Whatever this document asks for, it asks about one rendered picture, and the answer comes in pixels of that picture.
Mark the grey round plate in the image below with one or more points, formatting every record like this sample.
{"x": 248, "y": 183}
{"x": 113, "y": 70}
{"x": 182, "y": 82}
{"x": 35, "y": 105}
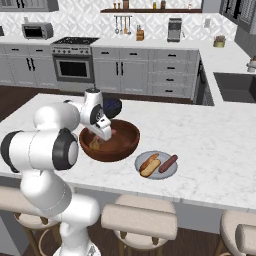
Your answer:
{"x": 166, "y": 175}

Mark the brown jar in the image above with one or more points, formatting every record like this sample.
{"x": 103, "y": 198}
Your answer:
{"x": 125, "y": 4}

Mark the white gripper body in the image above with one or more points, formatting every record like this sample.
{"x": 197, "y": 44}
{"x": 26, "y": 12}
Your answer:
{"x": 105, "y": 129}

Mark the pink sausage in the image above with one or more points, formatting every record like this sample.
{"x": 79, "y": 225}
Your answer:
{"x": 114, "y": 132}

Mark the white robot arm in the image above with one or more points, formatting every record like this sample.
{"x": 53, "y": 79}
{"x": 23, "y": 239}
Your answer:
{"x": 43, "y": 150}

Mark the yellow pot with plant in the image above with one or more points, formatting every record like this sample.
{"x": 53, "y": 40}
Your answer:
{"x": 219, "y": 42}

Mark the stainless steel oven with hob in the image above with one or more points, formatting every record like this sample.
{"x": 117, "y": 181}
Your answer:
{"x": 73, "y": 63}

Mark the small yellow bottle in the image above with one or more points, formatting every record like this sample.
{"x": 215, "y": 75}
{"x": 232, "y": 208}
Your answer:
{"x": 154, "y": 5}

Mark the silver coffee machine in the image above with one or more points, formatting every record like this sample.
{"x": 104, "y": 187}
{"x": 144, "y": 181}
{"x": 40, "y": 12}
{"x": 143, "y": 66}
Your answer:
{"x": 174, "y": 30}

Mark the brown sausage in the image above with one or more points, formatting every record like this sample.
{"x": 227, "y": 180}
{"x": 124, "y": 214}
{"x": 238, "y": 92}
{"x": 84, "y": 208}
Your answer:
{"x": 168, "y": 163}

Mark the dark brown bottle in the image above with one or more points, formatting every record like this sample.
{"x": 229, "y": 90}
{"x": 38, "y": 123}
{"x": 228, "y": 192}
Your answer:
{"x": 163, "y": 4}

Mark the small white bottle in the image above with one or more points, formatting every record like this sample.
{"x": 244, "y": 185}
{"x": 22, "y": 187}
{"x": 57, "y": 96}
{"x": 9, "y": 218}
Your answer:
{"x": 190, "y": 6}

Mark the wooden knife block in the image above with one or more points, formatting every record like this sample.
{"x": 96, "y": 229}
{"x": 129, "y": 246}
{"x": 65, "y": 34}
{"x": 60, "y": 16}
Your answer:
{"x": 140, "y": 34}

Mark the white jar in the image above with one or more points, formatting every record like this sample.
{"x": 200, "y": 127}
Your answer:
{"x": 251, "y": 66}

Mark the small amber bottle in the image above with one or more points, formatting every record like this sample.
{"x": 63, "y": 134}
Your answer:
{"x": 116, "y": 6}

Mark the tan bun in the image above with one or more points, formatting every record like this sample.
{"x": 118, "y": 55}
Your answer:
{"x": 150, "y": 167}
{"x": 94, "y": 145}

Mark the grey wall cupboard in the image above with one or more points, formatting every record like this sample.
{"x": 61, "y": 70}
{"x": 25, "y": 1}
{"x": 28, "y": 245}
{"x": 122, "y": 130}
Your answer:
{"x": 30, "y": 4}

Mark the silver toaster oven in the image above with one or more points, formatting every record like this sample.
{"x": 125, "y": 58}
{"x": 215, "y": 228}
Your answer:
{"x": 37, "y": 30}

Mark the white wall socket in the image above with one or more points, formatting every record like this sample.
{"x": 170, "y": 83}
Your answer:
{"x": 207, "y": 23}

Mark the brown wooden wall shelf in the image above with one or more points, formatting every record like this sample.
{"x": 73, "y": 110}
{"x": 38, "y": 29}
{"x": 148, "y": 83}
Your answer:
{"x": 150, "y": 11}

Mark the dark grey sink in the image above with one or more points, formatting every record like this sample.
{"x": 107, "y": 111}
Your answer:
{"x": 236, "y": 87}

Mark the grey base cupboard run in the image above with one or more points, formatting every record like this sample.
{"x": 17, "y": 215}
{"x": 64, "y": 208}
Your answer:
{"x": 146, "y": 71}
{"x": 20, "y": 66}

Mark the beige padded stool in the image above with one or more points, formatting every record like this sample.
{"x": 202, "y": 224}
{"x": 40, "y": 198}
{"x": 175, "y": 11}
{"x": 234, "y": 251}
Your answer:
{"x": 140, "y": 220}
{"x": 13, "y": 203}
{"x": 240, "y": 230}

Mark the dark grey wall cupboards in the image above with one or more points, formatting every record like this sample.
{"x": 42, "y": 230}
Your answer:
{"x": 243, "y": 16}

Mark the rail with hanging utensils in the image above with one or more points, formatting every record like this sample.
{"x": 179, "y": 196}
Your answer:
{"x": 122, "y": 24}

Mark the brown wooden bowl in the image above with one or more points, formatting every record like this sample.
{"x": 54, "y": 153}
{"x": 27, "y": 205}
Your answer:
{"x": 123, "y": 146}

